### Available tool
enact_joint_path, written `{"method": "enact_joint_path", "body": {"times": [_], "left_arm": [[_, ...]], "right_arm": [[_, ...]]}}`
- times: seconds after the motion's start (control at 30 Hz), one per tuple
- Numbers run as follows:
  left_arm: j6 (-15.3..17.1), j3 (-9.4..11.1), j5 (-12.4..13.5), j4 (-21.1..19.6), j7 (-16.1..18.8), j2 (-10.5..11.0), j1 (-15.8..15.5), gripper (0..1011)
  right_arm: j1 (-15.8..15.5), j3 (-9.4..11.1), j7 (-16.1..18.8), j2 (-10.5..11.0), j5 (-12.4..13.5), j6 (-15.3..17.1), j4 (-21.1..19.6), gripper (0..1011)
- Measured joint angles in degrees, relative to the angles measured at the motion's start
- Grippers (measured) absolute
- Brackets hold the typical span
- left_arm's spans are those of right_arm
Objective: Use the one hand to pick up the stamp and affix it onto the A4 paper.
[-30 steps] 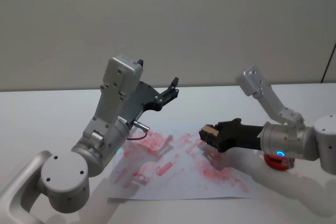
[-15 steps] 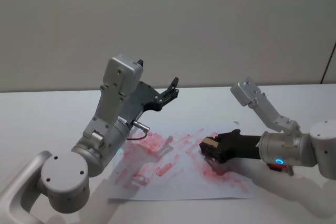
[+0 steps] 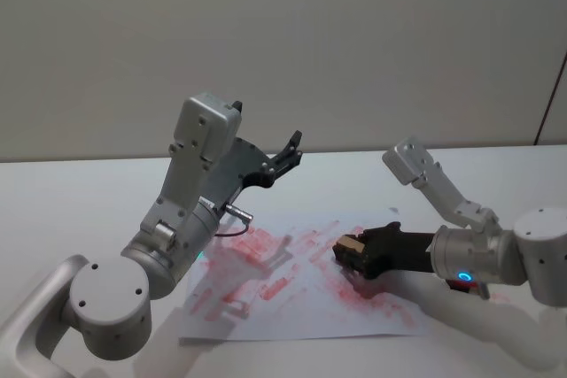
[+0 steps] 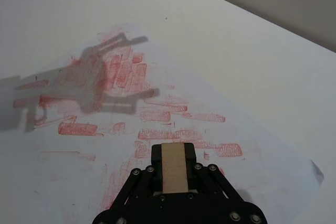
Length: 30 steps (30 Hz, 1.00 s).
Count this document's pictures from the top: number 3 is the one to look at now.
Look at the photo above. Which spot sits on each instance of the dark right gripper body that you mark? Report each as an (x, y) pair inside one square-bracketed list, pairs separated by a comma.
[(398, 252)]

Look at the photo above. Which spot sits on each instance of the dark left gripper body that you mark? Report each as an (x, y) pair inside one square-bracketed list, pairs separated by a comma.
[(241, 161)]

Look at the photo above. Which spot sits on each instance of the small tan block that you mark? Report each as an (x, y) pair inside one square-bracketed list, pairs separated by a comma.
[(349, 245)]

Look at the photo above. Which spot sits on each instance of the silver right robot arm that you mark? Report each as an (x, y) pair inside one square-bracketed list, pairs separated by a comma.
[(527, 249)]

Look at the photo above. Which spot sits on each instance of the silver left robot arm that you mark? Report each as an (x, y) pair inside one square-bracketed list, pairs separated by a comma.
[(106, 294)]

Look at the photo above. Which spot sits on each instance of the white paper with red marks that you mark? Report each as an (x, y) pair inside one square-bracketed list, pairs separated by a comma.
[(310, 298)]

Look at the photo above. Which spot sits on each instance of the small red object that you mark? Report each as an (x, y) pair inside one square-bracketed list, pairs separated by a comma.
[(458, 285)]

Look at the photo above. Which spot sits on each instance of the brown door frame strip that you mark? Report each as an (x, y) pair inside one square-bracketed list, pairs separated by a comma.
[(553, 99)]

